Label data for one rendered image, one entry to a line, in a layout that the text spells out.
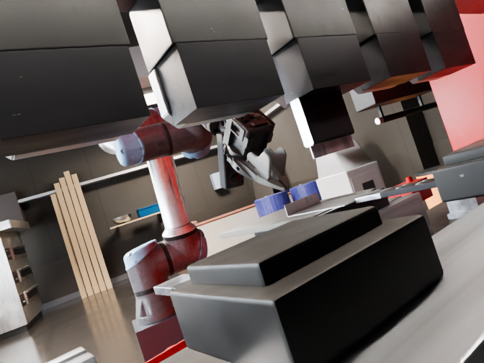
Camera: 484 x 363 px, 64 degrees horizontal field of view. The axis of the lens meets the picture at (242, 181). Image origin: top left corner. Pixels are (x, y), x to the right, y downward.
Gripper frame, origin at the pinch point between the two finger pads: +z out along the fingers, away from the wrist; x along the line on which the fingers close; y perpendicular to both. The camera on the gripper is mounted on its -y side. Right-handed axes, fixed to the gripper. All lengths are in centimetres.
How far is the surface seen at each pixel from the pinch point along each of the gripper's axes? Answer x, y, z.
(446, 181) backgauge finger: -1.1, 20.1, 22.5
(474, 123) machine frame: 89, -8, -5
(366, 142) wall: 423, -242, -217
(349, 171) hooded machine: 336, -236, -173
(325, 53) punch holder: 5.3, 22.1, -4.3
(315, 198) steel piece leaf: 6.6, -2.3, 3.2
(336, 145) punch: 5.5, 10.4, 3.7
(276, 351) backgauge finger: -34, 28, 30
